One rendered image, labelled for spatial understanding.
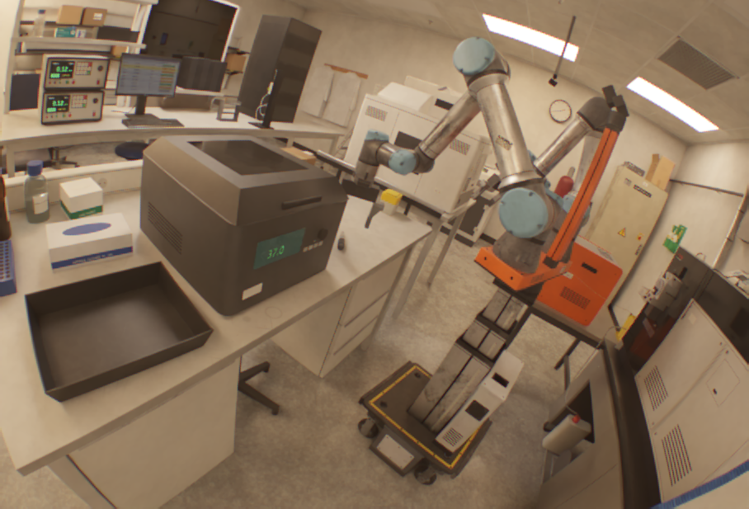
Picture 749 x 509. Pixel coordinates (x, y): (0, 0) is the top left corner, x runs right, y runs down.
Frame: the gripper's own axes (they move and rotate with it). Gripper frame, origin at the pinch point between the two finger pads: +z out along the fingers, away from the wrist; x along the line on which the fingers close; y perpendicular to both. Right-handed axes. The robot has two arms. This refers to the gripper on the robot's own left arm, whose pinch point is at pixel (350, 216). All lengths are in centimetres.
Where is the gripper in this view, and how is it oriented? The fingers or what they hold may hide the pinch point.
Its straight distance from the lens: 116.1
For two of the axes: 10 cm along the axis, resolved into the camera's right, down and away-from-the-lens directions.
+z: -3.2, 8.7, 3.7
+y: -0.3, -4.0, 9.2
